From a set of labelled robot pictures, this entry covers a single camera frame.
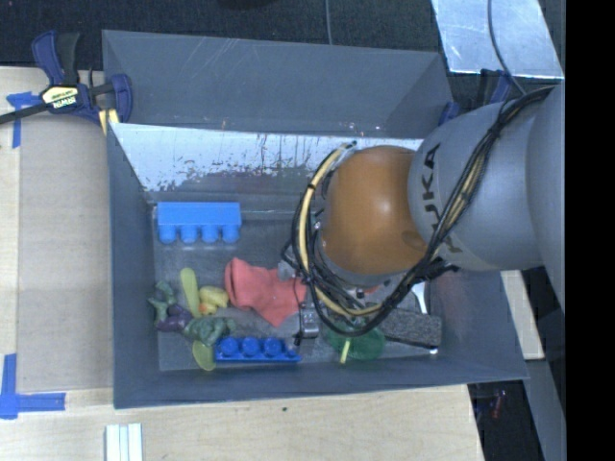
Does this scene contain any green translucent disc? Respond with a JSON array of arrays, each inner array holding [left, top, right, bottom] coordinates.
[[325, 323, 387, 365]]

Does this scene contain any dark grey speckled sponge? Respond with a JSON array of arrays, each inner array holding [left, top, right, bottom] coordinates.
[[382, 306, 444, 349]]

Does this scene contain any pale wood flat board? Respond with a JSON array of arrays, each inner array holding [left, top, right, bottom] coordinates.
[[15, 112, 116, 394]]

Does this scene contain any dark blue toy brick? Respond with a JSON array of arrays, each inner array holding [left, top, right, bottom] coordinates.
[[212, 335, 303, 366]]

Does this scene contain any green and purple toy figure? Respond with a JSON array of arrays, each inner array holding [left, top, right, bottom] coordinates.
[[147, 279, 237, 349]]

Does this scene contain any salmon red cloth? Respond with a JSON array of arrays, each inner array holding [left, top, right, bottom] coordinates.
[[223, 256, 309, 328]]

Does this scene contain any light blue toy brick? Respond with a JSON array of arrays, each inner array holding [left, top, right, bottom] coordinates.
[[155, 201, 243, 246]]

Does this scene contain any grey metal bin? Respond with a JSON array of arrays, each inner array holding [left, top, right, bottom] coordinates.
[[101, 29, 530, 410]]

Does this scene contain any yellow rubber duck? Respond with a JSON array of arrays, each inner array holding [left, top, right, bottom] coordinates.
[[197, 285, 230, 317]]

